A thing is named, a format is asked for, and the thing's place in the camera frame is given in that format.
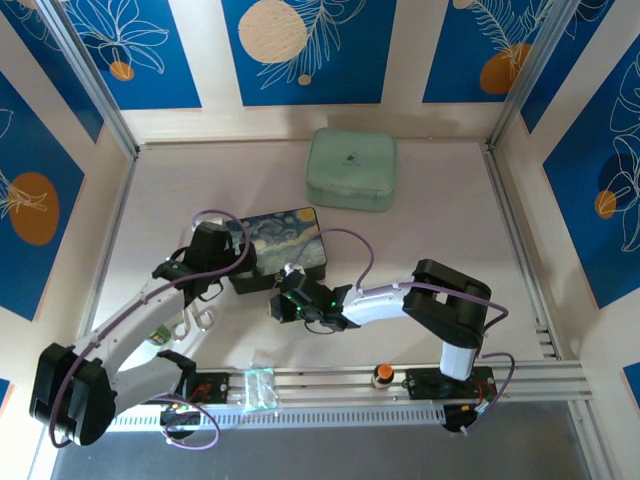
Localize starry night print box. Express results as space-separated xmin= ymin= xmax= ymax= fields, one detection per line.
xmin=226 ymin=206 xmax=332 ymax=296

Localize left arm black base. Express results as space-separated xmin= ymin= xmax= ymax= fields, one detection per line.
xmin=158 ymin=368 xmax=231 ymax=441

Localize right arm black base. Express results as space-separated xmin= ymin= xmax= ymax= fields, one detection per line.
xmin=403 ymin=366 xmax=501 ymax=437

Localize clear plastic hook holder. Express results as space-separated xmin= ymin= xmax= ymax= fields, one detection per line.
xmin=172 ymin=305 xmax=217 ymax=342

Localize clear plastic bag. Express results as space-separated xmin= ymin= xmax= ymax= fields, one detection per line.
xmin=243 ymin=367 xmax=279 ymax=414

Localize small bottle orange cap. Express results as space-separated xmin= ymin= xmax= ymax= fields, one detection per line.
xmin=370 ymin=363 xmax=395 ymax=390

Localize mint green zip case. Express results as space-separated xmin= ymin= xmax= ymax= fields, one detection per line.
xmin=304 ymin=126 xmax=400 ymax=213

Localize aluminium mounting rail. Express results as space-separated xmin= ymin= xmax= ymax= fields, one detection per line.
xmin=192 ymin=363 xmax=587 ymax=402

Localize grey slotted cable duct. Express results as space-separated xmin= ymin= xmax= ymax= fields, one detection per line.
xmin=107 ymin=402 xmax=447 ymax=429

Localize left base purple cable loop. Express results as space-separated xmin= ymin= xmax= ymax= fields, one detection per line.
xmin=149 ymin=394 xmax=221 ymax=453

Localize aluminium frame post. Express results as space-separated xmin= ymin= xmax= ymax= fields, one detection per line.
xmin=487 ymin=0 xmax=584 ymax=147
xmin=37 ymin=0 xmax=140 ymax=157

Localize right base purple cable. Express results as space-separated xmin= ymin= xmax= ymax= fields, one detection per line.
xmin=457 ymin=351 xmax=516 ymax=437

